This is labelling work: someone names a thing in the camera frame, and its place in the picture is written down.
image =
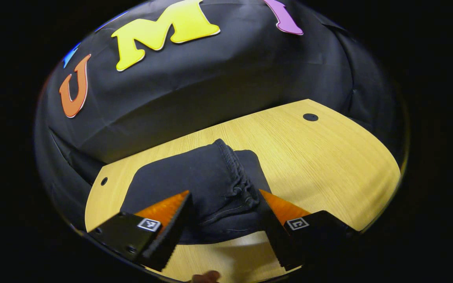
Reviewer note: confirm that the dark blue jeans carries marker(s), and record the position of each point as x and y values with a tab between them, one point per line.
195	177

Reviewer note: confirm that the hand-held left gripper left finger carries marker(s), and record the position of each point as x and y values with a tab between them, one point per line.
171	232

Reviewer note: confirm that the black table grommet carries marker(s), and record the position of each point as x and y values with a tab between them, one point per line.
104	181
310	116

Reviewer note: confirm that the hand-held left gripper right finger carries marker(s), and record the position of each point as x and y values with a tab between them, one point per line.
275	236

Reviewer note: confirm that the black backdrop cloth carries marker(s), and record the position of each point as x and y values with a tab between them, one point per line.
210	90

